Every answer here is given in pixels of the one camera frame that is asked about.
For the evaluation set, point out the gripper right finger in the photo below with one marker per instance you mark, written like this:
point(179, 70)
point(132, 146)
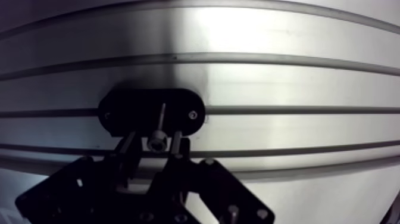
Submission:
point(206, 184)

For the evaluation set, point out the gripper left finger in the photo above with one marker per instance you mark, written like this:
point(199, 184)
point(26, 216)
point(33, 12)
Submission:
point(93, 184)

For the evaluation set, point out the steel bolt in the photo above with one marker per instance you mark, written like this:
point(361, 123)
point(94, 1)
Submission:
point(157, 139)

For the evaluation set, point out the black oval holder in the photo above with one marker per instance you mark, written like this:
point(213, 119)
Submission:
point(150, 106)

